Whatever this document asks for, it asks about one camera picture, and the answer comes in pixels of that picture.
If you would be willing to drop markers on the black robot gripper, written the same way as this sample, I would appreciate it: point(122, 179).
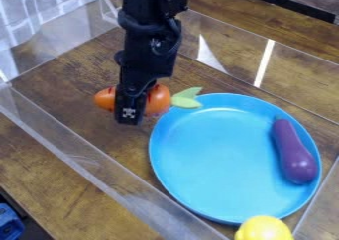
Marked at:
point(145, 60)

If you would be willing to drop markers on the orange toy carrot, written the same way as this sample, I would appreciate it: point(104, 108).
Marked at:
point(158, 99)

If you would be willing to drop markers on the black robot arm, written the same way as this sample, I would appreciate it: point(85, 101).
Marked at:
point(152, 10)

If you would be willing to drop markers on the blue round plate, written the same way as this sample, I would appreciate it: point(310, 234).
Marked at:
point(213, 158)

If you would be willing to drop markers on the purple toy eggplant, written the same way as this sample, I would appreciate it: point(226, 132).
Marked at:
point(294, 160)

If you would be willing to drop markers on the blue plastic object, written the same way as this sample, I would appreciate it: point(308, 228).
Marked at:
point(10, 224)

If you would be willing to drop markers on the yellow toy fruit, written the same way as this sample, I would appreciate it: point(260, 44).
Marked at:
point(262, 228)

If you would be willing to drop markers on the clear acrylic enclosure wall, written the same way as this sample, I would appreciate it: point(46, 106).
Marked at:
point(74, 168)

